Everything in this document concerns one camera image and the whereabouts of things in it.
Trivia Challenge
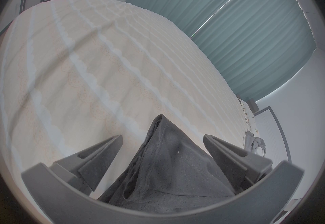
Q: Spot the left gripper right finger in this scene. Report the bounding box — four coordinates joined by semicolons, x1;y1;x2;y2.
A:
203;134;273;195

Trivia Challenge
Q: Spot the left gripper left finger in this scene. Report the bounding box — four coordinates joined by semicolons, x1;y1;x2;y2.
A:
51;134;124;196

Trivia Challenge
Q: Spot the black T-shirt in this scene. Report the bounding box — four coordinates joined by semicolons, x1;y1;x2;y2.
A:
98;114;235;214

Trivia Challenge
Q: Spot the pile of clothes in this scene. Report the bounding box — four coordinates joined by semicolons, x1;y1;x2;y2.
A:
244;130;267;156

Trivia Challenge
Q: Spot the bed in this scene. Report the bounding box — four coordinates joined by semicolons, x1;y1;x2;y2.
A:
0;0;292;200

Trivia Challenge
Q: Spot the white printed pillow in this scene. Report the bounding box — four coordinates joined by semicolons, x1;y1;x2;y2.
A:
239;99;259;134

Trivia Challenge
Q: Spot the grey bedside table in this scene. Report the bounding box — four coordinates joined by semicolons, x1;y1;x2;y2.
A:
236;94;259;114

